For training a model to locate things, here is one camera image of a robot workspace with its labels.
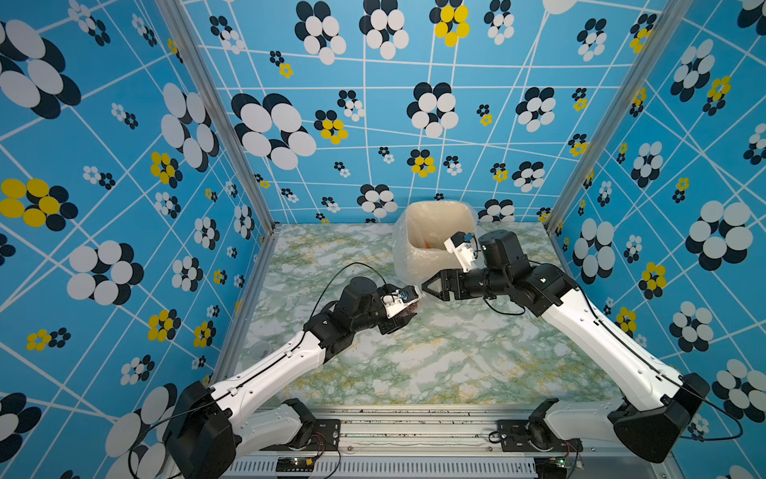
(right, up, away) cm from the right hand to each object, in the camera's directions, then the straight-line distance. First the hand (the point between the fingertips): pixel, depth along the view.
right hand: (437, 284), depth 69 cm
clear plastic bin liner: (-9, +9, +15) cm, 20 cm away
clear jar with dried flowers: (-6, -7, +3) cm, 9 cm away
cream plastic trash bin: (+1, +16, +22) cm, 27 cm away
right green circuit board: (+28, -44, +1) cm, 52 cm away
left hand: (-6, -4, +6) cm, 9 cm away
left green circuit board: (-35, -45, +3) cm, 57 cm away
